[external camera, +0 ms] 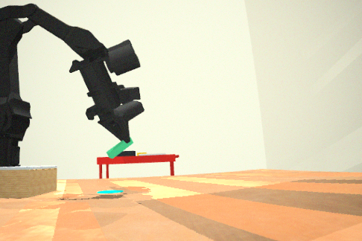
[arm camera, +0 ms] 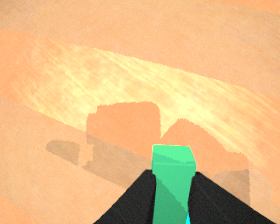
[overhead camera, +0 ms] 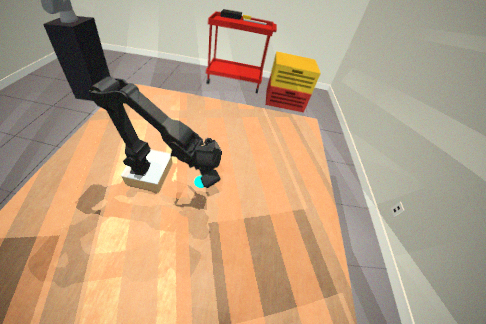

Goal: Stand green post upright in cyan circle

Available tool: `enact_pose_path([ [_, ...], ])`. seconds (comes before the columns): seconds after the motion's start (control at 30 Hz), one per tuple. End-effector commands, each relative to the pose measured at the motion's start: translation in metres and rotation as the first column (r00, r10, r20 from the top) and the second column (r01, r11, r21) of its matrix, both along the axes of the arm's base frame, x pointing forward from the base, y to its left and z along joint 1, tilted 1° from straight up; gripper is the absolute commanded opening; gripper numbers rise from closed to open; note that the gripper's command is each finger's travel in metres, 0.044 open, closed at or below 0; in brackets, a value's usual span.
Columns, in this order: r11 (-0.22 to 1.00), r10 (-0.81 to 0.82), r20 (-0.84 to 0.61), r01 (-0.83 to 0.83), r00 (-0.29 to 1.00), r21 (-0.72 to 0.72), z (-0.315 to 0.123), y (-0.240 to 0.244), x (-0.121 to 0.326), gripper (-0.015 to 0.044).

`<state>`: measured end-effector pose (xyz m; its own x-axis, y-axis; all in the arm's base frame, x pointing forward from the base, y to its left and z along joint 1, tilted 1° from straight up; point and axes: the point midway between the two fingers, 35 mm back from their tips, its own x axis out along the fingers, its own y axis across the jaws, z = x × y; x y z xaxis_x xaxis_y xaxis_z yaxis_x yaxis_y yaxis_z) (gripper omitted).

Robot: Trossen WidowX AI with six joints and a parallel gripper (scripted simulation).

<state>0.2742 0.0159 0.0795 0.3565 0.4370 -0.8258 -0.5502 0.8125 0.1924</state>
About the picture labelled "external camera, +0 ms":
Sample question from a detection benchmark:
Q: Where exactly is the green square post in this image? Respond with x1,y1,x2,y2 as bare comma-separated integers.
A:
106,137,133,158

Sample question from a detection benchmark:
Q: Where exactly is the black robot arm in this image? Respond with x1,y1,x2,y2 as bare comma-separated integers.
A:
0,3,141,167

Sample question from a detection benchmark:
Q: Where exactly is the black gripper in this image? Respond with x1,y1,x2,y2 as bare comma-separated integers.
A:
85,78,145,143

